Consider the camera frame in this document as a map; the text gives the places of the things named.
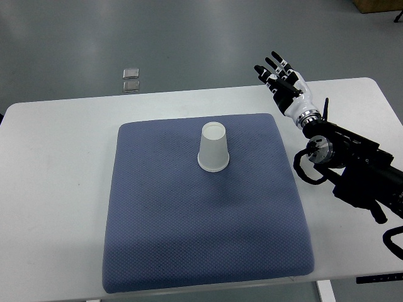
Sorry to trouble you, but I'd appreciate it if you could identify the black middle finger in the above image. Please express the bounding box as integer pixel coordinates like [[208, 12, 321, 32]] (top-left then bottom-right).
[[265, 57, 288, 79]]

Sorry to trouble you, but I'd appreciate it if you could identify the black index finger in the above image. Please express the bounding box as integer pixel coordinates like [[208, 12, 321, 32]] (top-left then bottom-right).
[[254, 65, 278, 92]]

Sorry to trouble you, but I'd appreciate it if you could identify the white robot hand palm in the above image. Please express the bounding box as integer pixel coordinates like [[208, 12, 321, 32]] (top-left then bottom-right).
[[273, 70, 316, 117]]

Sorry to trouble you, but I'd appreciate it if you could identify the brown cardboard box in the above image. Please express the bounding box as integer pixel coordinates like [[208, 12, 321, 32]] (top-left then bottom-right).
[[353, 0, 402, 14]]

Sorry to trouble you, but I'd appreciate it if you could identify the upper metal floor plate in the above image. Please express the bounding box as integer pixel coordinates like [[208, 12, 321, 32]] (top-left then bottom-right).
[[122, 67, 139, 79]]

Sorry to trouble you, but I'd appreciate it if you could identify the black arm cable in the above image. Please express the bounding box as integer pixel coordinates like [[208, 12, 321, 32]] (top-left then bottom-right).
[[293, 148, 331, 184]]

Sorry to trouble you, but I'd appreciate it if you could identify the lower metal floor plate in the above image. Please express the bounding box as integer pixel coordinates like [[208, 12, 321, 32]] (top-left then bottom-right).
[[123, 80, 140, 93]]

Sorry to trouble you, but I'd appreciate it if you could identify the metal floor plate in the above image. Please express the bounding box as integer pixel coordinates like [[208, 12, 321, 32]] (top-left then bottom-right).
[[122, 67, 139, 79], [123, 80, 140, 93]]

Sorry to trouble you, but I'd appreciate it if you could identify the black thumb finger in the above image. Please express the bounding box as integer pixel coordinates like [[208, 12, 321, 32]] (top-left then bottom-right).
[[271, 74, 302, 96]]

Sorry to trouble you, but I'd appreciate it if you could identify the blue fabric cushion mat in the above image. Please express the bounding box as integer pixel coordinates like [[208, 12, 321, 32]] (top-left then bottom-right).
[[103, 113, 314, 293]]

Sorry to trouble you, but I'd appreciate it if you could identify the white table leg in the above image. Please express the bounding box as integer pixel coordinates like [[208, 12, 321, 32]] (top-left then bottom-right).
[[316, 280, 336, 302]]

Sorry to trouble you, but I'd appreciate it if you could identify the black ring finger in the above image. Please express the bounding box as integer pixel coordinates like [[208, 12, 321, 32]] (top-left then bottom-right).
[[271, 51, 294, 76]]

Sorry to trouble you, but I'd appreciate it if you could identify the black tripod leg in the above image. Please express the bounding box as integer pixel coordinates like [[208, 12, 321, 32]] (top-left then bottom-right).
[[394, 10, 403, 23]]

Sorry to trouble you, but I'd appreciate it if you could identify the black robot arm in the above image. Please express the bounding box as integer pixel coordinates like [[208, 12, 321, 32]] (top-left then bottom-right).
[[254, 52, 402, 224]]

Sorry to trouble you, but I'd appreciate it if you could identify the black desk control panel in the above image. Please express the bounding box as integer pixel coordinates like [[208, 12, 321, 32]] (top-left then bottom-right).
[[356, 273, 403, 284]]

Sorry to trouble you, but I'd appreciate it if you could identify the white paper cup on mat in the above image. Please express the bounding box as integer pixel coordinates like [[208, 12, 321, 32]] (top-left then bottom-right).
[[197, 121, 230, 172]]

